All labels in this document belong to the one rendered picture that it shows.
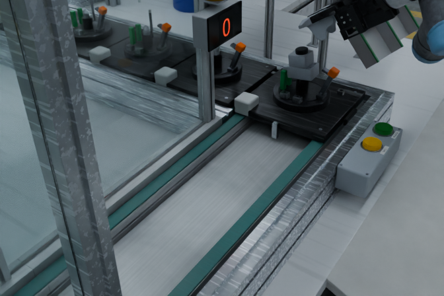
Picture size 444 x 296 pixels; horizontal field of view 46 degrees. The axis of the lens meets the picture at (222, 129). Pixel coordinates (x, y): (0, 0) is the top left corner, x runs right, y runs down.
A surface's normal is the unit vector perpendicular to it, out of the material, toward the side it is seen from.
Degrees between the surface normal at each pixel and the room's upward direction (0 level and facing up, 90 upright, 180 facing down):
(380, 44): 45
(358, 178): 90
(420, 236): 0
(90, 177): 90
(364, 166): 0
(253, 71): 0
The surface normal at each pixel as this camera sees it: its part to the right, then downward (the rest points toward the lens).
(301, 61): -0.57, 0.47
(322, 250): -0.01, -0.83
